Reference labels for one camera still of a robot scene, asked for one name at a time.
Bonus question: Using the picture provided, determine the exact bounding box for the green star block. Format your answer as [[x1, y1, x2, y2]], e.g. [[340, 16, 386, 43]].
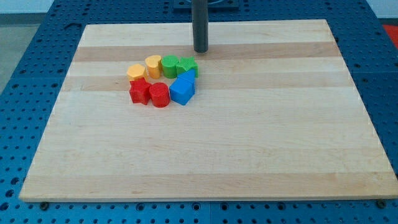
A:
[[176, 57, 198, 78]]

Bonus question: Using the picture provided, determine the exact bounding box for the red star block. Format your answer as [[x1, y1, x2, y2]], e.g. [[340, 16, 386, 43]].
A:
[[129, 78, 151, 105]]

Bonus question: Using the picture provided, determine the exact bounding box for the blue cube block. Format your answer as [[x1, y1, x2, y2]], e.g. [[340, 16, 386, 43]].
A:
[[169, 78, 195, 105]]

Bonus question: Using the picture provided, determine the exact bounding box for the blue triangle block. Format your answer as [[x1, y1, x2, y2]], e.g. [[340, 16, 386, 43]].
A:
[[177, 69, 196, 85]]

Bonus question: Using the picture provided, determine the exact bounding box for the red cylinder block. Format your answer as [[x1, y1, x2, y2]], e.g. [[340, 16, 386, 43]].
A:
[[149, 82, 170, 108]]

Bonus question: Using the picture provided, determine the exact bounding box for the green cylinder block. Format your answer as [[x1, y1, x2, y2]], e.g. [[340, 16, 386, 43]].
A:
[[161, 55, 179, 78]]

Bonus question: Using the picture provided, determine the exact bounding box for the yellow heart block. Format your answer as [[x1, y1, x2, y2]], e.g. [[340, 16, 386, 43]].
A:
[[145, 55, 162, 79]]

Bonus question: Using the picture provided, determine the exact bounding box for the light wooden board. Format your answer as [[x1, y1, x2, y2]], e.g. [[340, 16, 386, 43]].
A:
[[19, 19, 397, 202]]

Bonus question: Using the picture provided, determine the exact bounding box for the yellow hexagon block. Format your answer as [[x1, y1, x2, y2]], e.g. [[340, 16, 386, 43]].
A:
[[126, 63, 147, 81]]

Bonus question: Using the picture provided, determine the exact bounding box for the black bolt front left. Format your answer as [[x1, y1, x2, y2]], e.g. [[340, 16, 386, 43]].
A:
[[39, 202, 49, 211]]

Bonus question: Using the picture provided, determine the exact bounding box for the black bolt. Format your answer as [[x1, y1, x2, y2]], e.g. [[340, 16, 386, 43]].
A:
[[375, 199, 387, 209], [39, 202, 49, 211]]

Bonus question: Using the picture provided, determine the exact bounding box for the black bolt front right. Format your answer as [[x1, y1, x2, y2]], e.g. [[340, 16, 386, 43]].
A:
[[375, 199, 387, 209]]

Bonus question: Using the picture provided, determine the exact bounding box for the red object at right edge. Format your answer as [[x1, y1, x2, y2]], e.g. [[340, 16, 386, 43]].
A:
[[383, 25, 398, 48]]

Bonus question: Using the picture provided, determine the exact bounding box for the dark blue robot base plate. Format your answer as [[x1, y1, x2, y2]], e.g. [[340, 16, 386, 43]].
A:
[[171, 0, 240, 11]]

